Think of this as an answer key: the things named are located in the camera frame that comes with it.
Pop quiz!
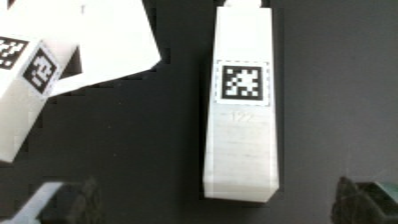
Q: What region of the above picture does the white marker base plate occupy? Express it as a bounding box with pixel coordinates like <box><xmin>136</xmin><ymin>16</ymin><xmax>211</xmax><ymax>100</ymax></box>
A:
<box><xmin>0</xmin><ymin>0</ymin><xmax>163</xmax><ymax>98</ymax></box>

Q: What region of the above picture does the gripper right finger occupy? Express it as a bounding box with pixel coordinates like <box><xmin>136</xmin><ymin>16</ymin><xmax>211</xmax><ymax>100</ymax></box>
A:
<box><xmin>330</xmin><ymin>177</ymin><xmax>398</xmax><ymax>224</ymax></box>

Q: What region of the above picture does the white desk leg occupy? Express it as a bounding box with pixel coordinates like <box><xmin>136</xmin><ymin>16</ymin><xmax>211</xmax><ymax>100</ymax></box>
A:
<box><xmin>0</xmin><ymin>33</ymin><xmax>76</xmax><ymax>163</ymax></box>
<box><xmin>202</xmin><ymin>0</ymin><xmax>278</xmax><ymax>203</ymax></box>

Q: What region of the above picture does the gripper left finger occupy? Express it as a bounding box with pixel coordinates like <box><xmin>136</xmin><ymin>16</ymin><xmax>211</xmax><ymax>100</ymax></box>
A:
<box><xmin>10</xmin><ymin>178</ymin><xmax>102</xmax><ymax>224</ymax></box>

